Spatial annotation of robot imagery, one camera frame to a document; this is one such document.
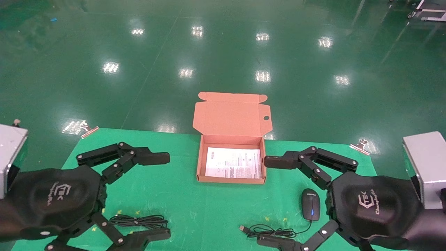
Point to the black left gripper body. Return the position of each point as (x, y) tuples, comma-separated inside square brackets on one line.
[(52, 195)]

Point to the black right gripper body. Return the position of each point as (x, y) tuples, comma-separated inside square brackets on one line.
[(376, 205)]

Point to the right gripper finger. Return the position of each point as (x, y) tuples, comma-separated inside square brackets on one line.
[(320, 237), (282, 162)]

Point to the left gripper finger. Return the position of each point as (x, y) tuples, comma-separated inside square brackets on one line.
[(139, 240), (139, 157)]

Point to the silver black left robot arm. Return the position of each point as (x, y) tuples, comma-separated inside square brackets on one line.
[(10, 153)]

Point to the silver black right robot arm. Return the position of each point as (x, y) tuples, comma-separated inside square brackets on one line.
[(428, 164)]

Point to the brown open cardboard box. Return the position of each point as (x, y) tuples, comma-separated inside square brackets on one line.
[(230, 118)]

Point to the white printed paper sheet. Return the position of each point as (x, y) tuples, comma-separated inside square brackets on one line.
[(233, 164)]

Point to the metal binder clip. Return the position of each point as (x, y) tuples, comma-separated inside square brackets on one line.
[(89, 131), (359, 147)]

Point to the white wheeled cart frame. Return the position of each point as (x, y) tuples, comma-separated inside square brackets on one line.
[(433, 18)]

